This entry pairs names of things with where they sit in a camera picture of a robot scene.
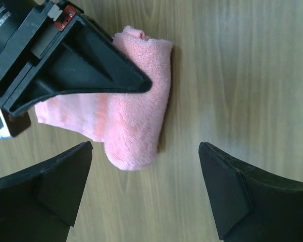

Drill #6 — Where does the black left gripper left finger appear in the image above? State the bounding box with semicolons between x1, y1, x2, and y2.
0;142;93;241

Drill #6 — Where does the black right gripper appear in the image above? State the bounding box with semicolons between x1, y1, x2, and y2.
0;1;152;116

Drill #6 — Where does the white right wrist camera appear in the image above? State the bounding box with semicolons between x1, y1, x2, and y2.
0;108;31;140

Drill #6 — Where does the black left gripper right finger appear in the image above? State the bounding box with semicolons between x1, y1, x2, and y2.
198;142;303;241

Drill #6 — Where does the pink towel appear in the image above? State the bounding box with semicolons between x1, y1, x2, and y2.
35;26;173;171

